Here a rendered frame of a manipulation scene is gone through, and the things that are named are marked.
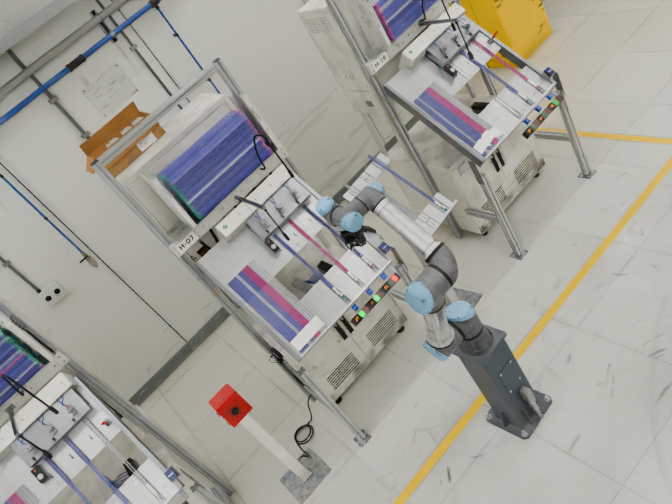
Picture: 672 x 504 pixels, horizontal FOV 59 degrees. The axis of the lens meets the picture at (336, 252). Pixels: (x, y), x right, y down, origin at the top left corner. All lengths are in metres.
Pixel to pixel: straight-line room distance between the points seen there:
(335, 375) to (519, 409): 1.08
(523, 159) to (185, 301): 2.67
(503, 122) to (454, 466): 1.85
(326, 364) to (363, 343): 0.26
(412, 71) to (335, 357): 1.69
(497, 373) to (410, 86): 1.69
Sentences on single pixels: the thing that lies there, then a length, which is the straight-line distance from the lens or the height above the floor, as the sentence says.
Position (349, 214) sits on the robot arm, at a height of 1.42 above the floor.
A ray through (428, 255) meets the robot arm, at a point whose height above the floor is 1.19.
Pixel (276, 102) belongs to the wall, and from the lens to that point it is 4.79.
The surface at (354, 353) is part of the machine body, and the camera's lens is 3.51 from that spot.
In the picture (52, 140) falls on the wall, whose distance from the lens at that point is 4.29.
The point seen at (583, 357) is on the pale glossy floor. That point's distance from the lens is 3.20.
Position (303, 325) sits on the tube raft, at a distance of 2.93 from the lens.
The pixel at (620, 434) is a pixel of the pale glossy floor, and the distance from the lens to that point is 2.95.
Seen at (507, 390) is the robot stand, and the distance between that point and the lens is 2.83.
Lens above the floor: 2.52
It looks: 33 degrees down
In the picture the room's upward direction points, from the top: 36 degrees counter-clockwise
